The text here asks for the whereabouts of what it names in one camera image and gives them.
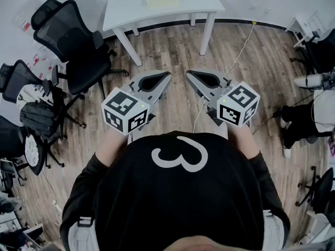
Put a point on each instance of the red label packet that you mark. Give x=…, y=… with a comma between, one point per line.
x=25, y=25
x=36, y=57

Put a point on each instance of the person's right forearm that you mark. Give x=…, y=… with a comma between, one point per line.
x=247, y=142

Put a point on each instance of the large black office chair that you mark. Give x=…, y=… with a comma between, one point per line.
x=83, y=61

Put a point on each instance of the round white patterned cushion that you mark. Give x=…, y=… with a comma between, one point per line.
x=31, y=150

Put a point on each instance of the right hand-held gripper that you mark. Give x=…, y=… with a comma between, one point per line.
x=236, y=106

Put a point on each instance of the white power strip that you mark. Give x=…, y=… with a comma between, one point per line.
x=55, y=205

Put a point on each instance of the person's black printed shirt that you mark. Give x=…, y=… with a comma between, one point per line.
x=170, y=197

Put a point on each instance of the person's left forearm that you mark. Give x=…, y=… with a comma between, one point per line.
x=112, y=148

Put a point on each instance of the person's face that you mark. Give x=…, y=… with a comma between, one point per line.
x=209, y=244

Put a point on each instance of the white device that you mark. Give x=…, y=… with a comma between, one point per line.
x=306, y=81

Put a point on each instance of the small white table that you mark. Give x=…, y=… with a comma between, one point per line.
x=298, y=25

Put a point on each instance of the black backpack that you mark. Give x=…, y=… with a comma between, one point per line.
x=38, y=119

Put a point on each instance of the black mesh office chair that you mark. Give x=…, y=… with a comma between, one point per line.
x=18, y=80

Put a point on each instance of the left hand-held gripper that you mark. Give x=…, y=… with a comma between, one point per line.
x=123, y=108

